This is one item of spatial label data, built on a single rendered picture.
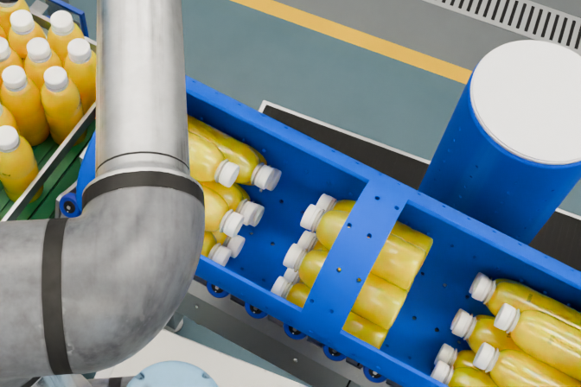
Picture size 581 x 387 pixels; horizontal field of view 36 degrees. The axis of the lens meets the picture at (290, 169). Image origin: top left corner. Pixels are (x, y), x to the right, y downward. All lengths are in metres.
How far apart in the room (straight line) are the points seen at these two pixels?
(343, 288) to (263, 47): 1.77
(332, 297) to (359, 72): 1.73
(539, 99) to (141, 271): 1.22
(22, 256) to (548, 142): 1.22
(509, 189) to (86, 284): 1.24
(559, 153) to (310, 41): 1.48
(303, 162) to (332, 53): 1.48
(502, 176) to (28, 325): 1.24
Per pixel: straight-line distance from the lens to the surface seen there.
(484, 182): 1.79
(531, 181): 1.74
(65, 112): 1.65
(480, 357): 1.40
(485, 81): 1.75
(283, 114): 2.68
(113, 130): 0.72
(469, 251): 1.54
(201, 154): 1.41
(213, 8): 3.09
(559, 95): 1.78
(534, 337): 1.38
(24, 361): 0.67
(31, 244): 0.66
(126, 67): 0.75
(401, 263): 1.36
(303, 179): 1.57
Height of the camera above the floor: 2.41
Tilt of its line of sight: 61 degrees down
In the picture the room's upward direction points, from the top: 10 degrees clockwise
